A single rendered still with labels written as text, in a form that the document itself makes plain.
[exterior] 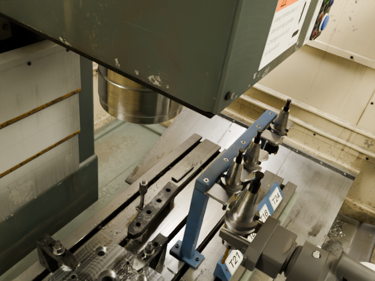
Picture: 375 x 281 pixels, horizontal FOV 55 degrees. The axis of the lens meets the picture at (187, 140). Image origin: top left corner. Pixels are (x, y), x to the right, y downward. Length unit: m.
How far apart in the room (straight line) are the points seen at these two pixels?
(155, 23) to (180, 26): 0.03
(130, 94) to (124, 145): 1.44
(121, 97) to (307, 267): 0.42
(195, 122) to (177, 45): 1.44
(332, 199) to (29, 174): 1.22
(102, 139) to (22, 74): 1.07
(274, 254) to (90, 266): 0.54
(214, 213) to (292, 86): 0.68
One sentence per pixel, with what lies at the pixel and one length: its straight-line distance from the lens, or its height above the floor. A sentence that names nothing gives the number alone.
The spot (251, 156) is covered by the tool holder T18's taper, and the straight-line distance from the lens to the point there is 1.02.
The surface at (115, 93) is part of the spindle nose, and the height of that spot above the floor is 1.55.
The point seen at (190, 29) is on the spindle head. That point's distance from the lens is 0.42.
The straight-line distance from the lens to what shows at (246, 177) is 1.00.
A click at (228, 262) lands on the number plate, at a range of 1.14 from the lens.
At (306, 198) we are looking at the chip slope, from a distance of 1.69.
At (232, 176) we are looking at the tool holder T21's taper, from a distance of 0.93.
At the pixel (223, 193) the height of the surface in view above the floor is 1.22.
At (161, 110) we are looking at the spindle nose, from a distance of 0.61.
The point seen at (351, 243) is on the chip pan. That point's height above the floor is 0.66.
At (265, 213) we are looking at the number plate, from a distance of 1.32.
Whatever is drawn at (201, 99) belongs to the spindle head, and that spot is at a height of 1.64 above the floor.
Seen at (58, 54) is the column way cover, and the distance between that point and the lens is 1.11.
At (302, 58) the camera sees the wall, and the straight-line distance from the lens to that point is 1.61.
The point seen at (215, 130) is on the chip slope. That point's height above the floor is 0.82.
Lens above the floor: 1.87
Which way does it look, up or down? 38 degrees down
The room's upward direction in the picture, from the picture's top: 10 degrees clockwise
